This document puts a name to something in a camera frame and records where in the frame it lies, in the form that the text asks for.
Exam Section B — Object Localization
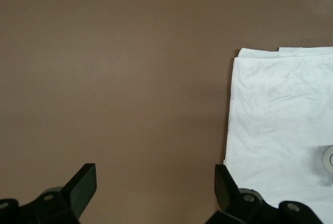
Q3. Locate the white mug with smiley face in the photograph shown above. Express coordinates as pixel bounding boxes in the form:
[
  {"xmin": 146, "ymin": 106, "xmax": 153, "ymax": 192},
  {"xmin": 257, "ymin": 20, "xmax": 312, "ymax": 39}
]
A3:
[{"xmin": 322, "ymin": 144, "xmax": 333, "ymax": 175}]

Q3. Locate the white folded cloth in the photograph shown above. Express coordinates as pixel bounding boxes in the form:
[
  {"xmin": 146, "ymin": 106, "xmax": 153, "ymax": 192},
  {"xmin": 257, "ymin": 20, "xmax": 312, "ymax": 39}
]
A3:
[{"xmin": 223, "ymin": 46, "xmax": 333, "ymax": 224}]

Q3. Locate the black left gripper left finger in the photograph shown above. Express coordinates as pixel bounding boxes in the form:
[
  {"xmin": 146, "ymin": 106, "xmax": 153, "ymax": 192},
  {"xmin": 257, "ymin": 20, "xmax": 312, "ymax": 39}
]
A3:
[{"xmin": 0, "ymin": 163, "xmax": 98, "ymax": 224}]

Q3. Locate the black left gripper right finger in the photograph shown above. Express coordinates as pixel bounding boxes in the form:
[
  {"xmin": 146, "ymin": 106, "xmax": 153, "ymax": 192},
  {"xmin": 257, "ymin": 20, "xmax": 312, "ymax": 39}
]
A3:
[{"xmin": 205, "ymin": 164, "xmax": 322, "ymax": 224}]

